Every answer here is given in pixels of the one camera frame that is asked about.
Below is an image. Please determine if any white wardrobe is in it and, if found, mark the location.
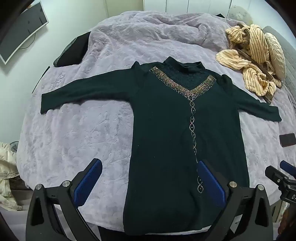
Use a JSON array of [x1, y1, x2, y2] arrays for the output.
[[143, 0, 233, 15]]

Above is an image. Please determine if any cream quilted pillow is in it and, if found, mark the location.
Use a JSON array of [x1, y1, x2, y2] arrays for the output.
[[264, 32, 286, 81]]

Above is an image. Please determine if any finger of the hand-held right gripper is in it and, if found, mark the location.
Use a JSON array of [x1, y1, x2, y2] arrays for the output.
[[280, 161, 296, 180], [265, 165, 290, 186]]

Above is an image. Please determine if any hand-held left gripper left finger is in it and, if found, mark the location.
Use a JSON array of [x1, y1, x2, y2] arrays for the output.
[[25, 158, 103, 241]]

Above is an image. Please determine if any black monitor cable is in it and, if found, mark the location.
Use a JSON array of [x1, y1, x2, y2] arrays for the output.
[[18, 32, 37, 49]]

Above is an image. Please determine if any dark green beaded sweater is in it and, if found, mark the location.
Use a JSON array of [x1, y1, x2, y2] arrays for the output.
[[40, 56, 282, 240]]

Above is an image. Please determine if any black smartphone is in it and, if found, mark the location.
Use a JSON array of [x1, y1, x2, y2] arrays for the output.
[[279, 133, 296, 147]]

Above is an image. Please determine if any cream jacket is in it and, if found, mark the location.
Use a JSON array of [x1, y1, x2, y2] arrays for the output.
[[0, 141, 22, 211]]

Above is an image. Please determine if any black cushion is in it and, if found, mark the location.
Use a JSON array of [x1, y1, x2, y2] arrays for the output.
[[54, 31, 92, 68]]

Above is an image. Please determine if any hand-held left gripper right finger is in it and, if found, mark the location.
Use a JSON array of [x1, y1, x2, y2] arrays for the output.
[[198, 160, 274, 241]]

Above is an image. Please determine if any wall-mounted curved monitor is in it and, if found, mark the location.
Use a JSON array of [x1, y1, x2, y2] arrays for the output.
[[0, 1, 49, 65]]

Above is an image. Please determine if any purple embossed blanket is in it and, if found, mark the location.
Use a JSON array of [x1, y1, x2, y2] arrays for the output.
[[17, 9, 296, 232]]

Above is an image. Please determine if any beige striped garment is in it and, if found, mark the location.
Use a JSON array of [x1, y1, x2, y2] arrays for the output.
[[216, 23, 282, 103]]

